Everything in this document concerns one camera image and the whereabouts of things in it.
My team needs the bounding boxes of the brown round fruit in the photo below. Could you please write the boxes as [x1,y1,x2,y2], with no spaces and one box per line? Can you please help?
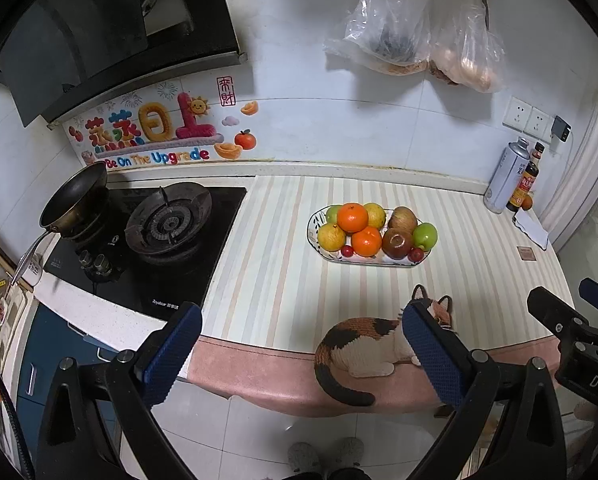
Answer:
[388,206,419,233]

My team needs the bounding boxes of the dark frying pan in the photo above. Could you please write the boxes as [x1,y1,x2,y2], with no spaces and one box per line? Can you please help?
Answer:
[12,160,110,286]

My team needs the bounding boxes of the dark blue kitchen cabinet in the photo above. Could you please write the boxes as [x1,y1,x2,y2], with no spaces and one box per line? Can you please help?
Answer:
[14,305,125,461]

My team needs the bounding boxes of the white wall outlet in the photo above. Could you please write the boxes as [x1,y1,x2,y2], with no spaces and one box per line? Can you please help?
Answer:
[524,107,554,138]
[502,96,532,130]

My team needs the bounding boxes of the clear plastic bag pale contents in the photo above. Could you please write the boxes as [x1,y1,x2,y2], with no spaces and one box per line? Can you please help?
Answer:
[426,0,507,93]

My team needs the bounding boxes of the black gas stove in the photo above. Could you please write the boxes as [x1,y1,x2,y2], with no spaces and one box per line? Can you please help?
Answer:
[43,186,248,321]

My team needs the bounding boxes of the striped mat with cat print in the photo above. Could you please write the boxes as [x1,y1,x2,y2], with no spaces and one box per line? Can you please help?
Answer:
[186,175,577,418]

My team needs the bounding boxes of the dark sauce bottle red label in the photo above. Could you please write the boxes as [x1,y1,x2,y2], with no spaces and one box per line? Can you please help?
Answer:
[506,161,540,212]

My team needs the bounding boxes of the orange tangerine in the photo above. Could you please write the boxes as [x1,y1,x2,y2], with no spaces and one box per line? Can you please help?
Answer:
[351,226,383,257]
[337,202,370,234]

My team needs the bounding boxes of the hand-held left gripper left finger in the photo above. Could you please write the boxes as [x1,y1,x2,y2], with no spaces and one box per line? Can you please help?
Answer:
[36,302,203,480]

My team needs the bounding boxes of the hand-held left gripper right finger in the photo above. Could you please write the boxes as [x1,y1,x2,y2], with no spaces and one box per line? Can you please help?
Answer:
[401,300,567,480]

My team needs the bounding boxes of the silver spray can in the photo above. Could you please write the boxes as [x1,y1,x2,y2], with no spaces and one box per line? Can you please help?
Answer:
[483,137,530,215]

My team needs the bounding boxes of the large yellow lemon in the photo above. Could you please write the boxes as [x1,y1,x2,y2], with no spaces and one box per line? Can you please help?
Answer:
[317,222,347,252]

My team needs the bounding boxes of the clear plastic bag dark contents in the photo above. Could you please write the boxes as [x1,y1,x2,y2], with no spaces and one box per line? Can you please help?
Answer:
[324,0,435,76]

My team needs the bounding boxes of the white folded cloth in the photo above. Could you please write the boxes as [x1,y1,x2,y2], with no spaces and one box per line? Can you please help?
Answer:
[513,208,550,251]

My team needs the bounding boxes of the black range hood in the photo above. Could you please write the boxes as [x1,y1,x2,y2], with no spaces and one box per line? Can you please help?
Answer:
[0,0,247,128]

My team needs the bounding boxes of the rabbit print oval plate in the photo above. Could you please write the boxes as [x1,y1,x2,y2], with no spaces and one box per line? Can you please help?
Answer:
[307,203,432,268]

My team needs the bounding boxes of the colourful wall sticker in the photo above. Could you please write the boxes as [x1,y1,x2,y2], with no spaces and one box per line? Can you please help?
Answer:
[62,76,260,170]

